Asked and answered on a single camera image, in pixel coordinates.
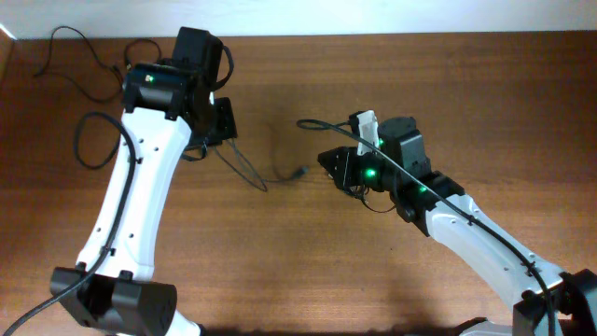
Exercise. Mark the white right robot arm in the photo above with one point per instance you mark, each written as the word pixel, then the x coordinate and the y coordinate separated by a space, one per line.
pixel 543 298

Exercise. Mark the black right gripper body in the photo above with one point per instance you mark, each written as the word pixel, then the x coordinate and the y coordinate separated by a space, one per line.
pixel 367 170

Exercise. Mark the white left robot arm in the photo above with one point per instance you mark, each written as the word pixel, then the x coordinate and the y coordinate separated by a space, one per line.
pixel 169 108

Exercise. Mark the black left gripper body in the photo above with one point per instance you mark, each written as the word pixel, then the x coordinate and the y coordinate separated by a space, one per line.
pixel 223 126

